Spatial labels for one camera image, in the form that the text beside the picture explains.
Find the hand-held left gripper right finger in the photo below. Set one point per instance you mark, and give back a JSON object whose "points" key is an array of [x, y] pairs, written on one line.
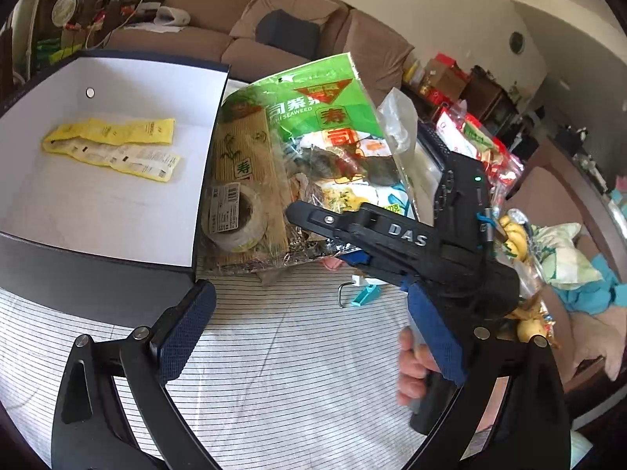
{"points": [[436, 338]]}

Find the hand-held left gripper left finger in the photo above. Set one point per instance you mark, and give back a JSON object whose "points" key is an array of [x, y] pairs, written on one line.
{"points": [[186, 333]]}

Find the teal cloth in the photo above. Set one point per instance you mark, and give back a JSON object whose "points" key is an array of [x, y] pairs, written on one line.
{"points": [[595, 293]]}

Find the yellow bottles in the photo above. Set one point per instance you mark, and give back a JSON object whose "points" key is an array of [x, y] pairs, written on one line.
{"points": [[414, 76]]}

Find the round wall fixture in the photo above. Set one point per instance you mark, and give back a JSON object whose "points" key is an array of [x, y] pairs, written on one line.
{"points": [[517, 42]]}

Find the round white fan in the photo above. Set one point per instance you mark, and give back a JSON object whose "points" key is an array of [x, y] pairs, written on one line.
{"points": [[71, 10]]}

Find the person's right hand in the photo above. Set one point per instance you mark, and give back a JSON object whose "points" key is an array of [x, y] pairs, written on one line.
{"points": [[409, 367]]}

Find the brown fabric sofa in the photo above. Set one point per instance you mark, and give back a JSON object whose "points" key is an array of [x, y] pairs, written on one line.
{"points": [[205, 49]]}

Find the teal plastic hook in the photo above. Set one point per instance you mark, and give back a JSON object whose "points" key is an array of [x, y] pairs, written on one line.
{"points": [[365, 296]]}

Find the red white snack packet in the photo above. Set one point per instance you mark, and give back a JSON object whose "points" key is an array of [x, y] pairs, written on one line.
{"points": [[463, 134]]}

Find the dark wooden cabinet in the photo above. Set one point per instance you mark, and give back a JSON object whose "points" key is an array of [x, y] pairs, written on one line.
{"points": [[490, 93]]}

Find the dark box white interior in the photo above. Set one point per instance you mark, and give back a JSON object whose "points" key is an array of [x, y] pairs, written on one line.
{"points": [[122, 205]]}

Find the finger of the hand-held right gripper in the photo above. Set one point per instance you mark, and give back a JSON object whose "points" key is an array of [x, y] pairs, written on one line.
{"points": [[362, 230], [377, 269]]}

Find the yellow sachet strip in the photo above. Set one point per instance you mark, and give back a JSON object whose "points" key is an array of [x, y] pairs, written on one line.
{"points": [[122, 132], [127, 159]]}

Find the brown armchair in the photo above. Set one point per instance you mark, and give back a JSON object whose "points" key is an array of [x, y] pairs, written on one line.
{"points": [[543, 186]]}

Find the dark blue cushion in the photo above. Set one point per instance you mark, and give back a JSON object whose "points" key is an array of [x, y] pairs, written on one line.
{"points": [[289, 34]]}

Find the white curved device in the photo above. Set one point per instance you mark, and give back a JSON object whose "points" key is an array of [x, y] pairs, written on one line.
{"points": [[171, 17]]}

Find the green sushi seaweed kit packet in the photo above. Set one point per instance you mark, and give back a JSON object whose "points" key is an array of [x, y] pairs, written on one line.
{"points": [[303, 107]]}

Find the red gold snack packet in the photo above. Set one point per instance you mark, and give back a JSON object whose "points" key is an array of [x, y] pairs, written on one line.
{"points": [[504, 164]]}

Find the black remote control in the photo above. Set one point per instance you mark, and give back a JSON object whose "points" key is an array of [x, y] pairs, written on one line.
{"points": [[433, 144]]}

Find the floral cloth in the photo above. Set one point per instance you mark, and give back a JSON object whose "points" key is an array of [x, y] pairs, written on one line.
{"points": [[568, 254]]}

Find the clear plastic bag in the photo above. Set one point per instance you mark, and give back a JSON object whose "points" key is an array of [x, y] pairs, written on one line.
{"points": [[399, 122]]}

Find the yellow green bag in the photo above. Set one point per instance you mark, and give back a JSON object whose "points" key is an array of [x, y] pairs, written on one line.
{"points": [[56, 49]]}

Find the clear tape roll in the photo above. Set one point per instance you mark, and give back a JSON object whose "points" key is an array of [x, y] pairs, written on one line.
{"points": [[223, 210]]}

